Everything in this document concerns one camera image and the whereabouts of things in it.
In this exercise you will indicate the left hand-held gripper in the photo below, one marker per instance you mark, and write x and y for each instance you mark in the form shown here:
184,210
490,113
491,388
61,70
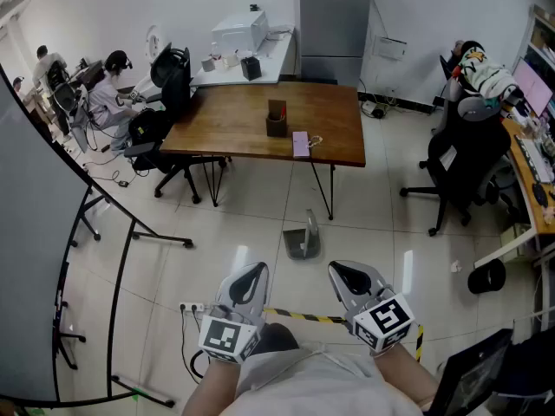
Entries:
226,335

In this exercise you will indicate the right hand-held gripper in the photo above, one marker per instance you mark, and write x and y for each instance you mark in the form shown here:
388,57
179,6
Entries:
383,319

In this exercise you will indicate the grey dustpan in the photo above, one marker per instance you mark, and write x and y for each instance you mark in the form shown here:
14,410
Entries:
299,243

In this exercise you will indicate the person's right forearm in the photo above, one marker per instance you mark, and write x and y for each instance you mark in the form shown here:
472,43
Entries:
403,375

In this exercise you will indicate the person's left forearm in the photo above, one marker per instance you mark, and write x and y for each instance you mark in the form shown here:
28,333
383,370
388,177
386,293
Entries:
212,388

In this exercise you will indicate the white power strip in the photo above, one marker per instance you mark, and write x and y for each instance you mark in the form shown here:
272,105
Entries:
193,307

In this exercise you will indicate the person's dark trousers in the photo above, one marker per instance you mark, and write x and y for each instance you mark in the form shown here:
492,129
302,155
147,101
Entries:
279,338

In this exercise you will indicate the yellow black striped tape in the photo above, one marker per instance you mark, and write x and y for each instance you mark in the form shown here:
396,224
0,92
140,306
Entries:
303,316

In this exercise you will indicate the crumpled paper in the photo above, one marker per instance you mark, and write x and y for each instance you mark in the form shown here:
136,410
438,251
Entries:
455,267

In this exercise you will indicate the person's white shirt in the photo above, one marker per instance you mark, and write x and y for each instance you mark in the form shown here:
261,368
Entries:
321,384

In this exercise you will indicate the black flat screen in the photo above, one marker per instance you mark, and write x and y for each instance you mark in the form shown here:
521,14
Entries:
468,379

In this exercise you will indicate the black waste bin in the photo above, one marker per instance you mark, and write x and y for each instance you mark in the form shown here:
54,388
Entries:
486,276

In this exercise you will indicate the cardboard box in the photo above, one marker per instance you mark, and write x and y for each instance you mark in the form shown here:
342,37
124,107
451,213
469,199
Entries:
513,241

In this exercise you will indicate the black power adapter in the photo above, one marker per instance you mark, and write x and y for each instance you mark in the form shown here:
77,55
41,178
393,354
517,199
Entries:
123,183

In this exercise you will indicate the black grey office chair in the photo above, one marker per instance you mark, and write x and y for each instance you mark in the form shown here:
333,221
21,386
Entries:
468,154

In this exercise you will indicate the wooden office desk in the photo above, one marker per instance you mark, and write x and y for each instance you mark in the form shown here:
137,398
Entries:
531,197

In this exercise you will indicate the black mouse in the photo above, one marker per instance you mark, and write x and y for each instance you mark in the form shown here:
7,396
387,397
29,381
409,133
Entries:
539,193

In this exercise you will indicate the brown pen holder box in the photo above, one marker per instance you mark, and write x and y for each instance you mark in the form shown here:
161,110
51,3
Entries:
276,126

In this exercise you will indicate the wooden table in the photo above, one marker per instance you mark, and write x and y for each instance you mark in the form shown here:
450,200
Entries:
225,119

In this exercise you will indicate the grey rolling whiteboard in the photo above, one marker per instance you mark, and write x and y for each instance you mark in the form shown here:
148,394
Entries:
34,232

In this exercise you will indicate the white keyboard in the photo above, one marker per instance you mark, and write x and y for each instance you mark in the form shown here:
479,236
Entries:
535,158

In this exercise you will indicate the black backpack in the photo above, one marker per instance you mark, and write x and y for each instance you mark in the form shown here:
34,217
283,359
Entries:
147,126

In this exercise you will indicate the patterned cloth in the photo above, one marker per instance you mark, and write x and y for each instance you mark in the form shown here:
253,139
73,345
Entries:
483,74

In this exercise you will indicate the black square box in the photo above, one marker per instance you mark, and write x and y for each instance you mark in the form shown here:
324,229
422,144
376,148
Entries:
251,68

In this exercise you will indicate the grey cup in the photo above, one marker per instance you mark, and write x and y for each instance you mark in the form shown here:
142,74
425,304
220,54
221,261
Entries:
208,64

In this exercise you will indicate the white side desk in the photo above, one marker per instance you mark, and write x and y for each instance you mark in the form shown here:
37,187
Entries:
271,65

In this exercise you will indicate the white mug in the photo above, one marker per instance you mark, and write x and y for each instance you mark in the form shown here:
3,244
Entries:
229,60

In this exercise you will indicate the computer monitor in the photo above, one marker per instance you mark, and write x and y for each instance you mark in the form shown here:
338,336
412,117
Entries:
533,86

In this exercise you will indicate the clear plastic bottle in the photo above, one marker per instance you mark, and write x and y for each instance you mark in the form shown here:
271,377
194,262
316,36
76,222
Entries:
215,50

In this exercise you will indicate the grey mesh office chair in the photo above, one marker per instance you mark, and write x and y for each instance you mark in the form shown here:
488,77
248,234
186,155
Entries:
63,91

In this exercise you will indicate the grey refrigerator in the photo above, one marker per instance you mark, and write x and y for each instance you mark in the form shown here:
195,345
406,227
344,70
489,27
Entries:
334,24

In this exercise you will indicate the white round fan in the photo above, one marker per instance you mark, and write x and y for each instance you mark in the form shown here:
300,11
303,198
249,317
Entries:
152,41

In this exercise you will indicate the white storage shelf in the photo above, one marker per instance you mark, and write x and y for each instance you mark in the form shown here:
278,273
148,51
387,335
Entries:
539,33

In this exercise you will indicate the small black webcam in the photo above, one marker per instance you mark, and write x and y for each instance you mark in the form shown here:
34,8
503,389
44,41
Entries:
254,7

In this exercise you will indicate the white paper wall holder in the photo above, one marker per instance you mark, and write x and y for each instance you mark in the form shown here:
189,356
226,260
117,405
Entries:
390,48

